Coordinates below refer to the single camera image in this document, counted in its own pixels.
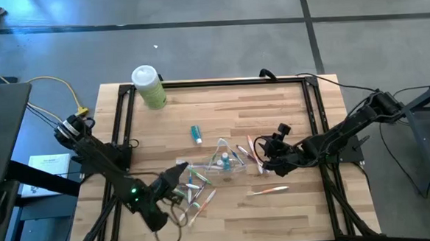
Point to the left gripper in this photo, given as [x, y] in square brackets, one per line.
[156, 193]

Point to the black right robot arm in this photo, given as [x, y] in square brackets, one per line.
[348, 128]

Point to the white booklet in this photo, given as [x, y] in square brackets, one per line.
[48, 166]

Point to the black aluminium table frame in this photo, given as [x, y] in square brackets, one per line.
[213, 83]

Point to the purple and white toothbrush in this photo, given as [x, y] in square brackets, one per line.
[193, 203]
[206, 167]

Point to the clear acrylic organizer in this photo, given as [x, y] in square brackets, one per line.
[237, 168]

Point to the green disinfecting wipes canister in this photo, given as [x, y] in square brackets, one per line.
[150, 90]

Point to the black curved hook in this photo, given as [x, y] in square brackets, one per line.
[268, 73]

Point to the blue mouthwash bottle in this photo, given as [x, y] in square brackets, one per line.
[226, 162]
[196, 133]

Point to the grey metal table frame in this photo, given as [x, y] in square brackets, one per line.
[422, 139]

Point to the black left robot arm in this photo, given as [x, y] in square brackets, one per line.
[102, 159]

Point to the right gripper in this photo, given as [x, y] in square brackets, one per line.
[287, 155]

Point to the maroon and white toothbrush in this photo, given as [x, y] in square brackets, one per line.
[245, 151]

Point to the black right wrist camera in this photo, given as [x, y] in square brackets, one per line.
[284, 129]

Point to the black desk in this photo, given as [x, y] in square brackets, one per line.
[1, 124]

